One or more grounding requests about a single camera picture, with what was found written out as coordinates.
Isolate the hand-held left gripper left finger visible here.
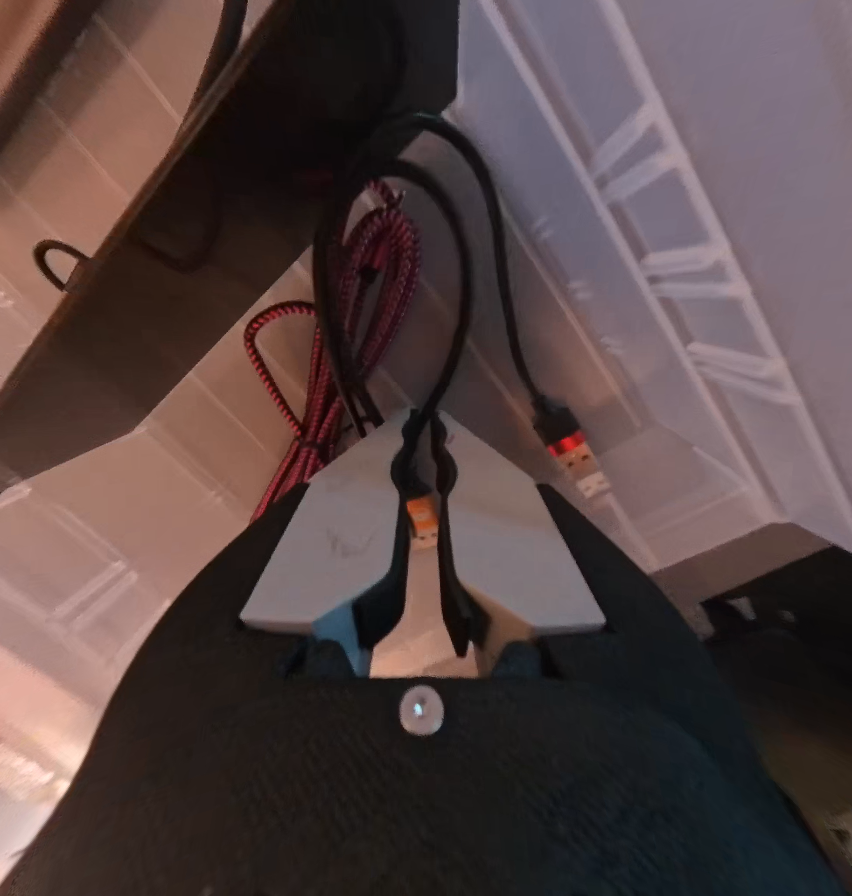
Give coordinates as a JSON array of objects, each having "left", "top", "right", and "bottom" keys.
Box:
[{"left": 238, "top": 408, "right": 418, "bottom": 679}]

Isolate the black cable orange plug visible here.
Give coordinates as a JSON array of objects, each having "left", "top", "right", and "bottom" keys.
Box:
[{"left": 313, "top": 157, "right": 477, "bottom": 557}]

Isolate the black cable red plug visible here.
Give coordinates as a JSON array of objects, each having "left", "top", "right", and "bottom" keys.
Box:
[{"left": 313, "top": 112, "right": 615, "bottom": 501}]

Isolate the clear plastic box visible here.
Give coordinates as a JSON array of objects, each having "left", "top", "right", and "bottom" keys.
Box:
[{"left": 0, "top": 0, "right": 852, "bottom": 792}]

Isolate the red braided cable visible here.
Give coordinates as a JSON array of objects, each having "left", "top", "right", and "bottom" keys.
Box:
[{"left": 243, "top": 178, "right": 423, "bottom": 522}]

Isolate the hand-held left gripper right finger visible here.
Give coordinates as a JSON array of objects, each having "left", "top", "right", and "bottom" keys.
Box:
[{"left": 432, "top": 412, "right": 608, "bottom": 659}]

